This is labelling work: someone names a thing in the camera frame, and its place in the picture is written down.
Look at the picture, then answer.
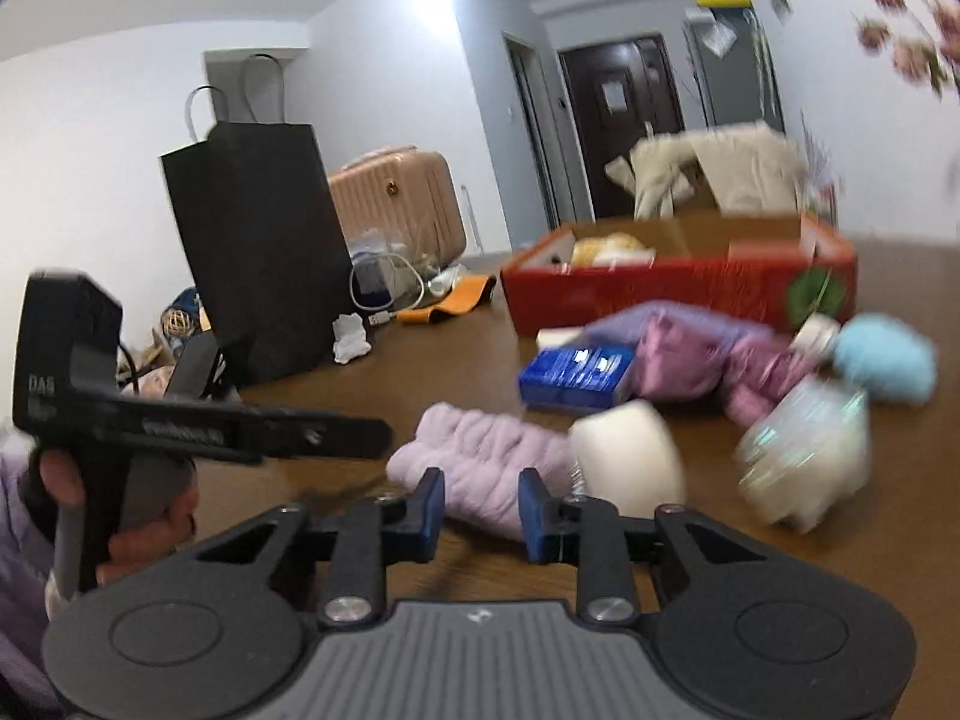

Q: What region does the lilac fluffy towel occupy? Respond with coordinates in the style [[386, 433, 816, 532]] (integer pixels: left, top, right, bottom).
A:
[[386, 403, 574, 541]]

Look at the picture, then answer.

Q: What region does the blue tissue packet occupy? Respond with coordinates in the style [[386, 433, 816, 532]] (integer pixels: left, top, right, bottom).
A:
[[517, 344, 635, 413]]

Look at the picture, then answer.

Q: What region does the purple satin scrunchie cloth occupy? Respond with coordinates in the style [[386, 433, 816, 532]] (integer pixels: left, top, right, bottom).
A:
[[631, 319, 818, 427]]

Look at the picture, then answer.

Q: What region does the lavender cloth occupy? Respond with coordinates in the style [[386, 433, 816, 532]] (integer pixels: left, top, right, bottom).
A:
[[579, 301, 775, 349]]

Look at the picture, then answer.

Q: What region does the crinkled clear plastic bag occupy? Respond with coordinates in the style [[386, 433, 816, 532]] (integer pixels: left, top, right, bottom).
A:
[[736, 376, 871, 533]]

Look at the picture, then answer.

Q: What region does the yellow white plush toy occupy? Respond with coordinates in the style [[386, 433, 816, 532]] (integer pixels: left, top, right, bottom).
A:
[[569, 232, 656, 268]]

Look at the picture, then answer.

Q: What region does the light blue plush toy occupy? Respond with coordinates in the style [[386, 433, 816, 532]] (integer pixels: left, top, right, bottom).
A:
[[832, 314, 939, 406]]

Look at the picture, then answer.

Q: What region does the person's left hand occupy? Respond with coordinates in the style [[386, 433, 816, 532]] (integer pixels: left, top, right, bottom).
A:
[[34, 448, 203, 589]]

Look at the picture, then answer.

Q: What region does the crumpled white tissue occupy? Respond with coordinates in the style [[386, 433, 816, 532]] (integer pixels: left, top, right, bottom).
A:
[[332, 314, 373, 366]]

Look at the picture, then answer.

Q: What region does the black paper shopping bag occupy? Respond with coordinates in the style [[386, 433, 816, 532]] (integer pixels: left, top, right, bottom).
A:
[[161, 89, 353, 390]]

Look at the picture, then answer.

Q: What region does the orange folded cloth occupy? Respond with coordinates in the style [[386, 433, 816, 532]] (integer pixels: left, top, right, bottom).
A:
[[395, 275, 496, 325]]

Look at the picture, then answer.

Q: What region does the red cardboard box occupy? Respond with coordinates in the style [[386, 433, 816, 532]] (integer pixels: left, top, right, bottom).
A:
[[500, 211, 857, 337]]

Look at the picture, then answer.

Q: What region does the pink hard-shell suitcase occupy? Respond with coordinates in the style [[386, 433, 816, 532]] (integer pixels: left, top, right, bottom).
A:
[[329, 146, 467, 266]]

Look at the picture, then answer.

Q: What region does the beige coat on chair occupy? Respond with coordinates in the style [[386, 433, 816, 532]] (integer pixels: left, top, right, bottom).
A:
[[604, 122, 807, 220]]

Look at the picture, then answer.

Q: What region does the dark brown entrance door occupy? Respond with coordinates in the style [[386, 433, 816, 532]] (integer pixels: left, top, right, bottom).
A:
[[560, 32, 685, 220]]

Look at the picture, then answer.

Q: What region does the grey refrigerator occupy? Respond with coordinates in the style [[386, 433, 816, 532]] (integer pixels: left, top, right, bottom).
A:
[[683, 7, 784, 132]]

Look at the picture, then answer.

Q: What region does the dried pink rose bouquet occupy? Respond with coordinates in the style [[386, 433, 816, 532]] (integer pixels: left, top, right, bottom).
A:
[[856, 0, 958, 98]]

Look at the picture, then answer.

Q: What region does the white charging cable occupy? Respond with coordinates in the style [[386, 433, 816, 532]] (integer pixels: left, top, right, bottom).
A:
[[348, 250, 428, 329]]

